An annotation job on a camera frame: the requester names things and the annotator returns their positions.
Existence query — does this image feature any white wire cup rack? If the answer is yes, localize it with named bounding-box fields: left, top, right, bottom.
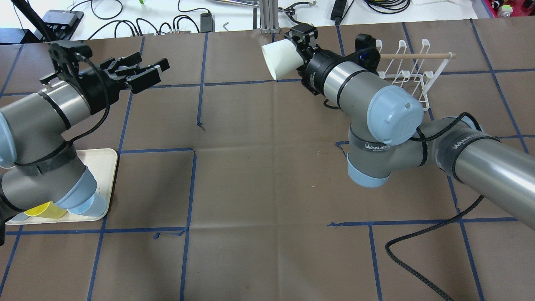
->
left=376, top=38, right=457, bottom=111

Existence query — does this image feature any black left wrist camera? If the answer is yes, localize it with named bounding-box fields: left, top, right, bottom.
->
left=39, top=40, right=92, bottom=85

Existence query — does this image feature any yellow plastic cup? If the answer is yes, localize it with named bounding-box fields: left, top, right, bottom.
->
left=24, top=202, right=67, bottom=219

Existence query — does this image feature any black power adapter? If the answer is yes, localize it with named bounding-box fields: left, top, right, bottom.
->
left=199, top=12, right=215, bottom=33

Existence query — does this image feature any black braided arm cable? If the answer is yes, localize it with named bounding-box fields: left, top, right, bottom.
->
left=385, top=111, right=485, bottom=301

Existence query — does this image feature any light blue cup near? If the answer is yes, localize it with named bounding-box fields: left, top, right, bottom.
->
left=67, top=189, right=111, bottom=218

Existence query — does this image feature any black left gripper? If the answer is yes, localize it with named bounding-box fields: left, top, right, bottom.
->
left=79, top=52, right=170, bottom=114

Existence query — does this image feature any cream white plastic cup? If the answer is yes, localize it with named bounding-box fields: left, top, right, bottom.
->
left=260, top=39, right=304, bottom=80

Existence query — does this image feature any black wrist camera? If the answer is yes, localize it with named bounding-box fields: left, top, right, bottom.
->
left=355, top=33, right=381, bottom=75
left=39, top=40, right=92, bottom=85

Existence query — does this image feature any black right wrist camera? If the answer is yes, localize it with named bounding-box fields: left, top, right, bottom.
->
left=355, top=33, right=381, bottom=75

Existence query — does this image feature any beige plastic tray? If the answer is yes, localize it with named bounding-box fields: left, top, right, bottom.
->
left=6, top=148, right=118, bottom=226

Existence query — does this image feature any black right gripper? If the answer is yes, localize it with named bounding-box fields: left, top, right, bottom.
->
left=284, top=23, right=345, bottom=95

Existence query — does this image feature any aluminium frame post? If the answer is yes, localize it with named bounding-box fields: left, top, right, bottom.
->
left=259, top=0, right=280, bottom=34

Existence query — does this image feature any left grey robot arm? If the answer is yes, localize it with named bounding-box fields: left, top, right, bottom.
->
left=1, top=50, right=170, bottom=245

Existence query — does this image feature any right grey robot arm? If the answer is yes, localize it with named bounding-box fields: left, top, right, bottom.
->
left=284, top=23, right=535, bottom=227

